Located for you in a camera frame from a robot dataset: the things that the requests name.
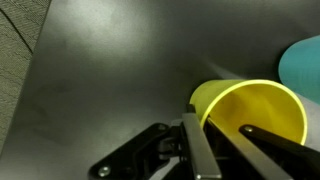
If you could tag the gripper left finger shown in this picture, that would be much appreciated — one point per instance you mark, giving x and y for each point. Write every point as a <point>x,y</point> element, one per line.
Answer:
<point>200,150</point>

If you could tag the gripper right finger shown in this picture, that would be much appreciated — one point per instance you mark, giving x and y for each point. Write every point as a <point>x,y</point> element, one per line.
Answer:
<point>266,156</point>

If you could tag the yellow plastic cup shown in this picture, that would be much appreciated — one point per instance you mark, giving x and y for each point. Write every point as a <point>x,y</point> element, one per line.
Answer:
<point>260,106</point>

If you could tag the blue plastic cup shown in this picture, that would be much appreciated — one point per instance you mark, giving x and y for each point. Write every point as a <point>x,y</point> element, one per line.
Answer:
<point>301,66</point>

